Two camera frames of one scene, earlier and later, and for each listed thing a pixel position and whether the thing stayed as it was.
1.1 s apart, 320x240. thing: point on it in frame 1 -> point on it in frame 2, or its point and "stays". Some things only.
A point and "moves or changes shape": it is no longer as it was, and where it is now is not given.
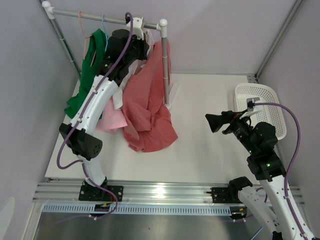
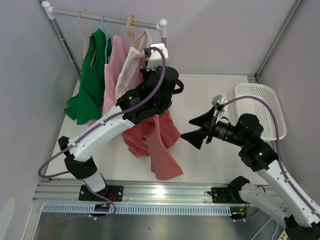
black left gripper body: (138, 48) -> (168, 104)
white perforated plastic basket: (266, 94) stays
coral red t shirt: (148, 122) moves or changes shape
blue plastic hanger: (107, 37) stays
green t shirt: (94, 46) stays
